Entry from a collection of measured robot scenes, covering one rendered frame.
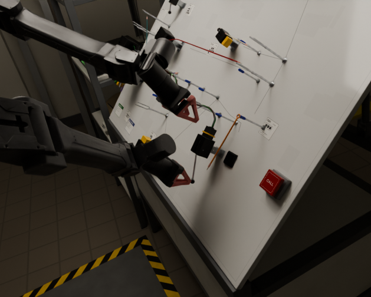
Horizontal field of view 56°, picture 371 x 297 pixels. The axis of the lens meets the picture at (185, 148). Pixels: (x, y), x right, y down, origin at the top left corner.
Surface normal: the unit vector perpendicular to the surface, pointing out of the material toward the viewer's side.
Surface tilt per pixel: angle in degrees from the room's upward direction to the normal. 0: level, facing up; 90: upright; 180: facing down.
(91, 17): 90
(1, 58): 90
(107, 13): 90
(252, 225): 48
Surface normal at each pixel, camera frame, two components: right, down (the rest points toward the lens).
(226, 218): -0.76, -0.27
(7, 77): 0.33, 0.48
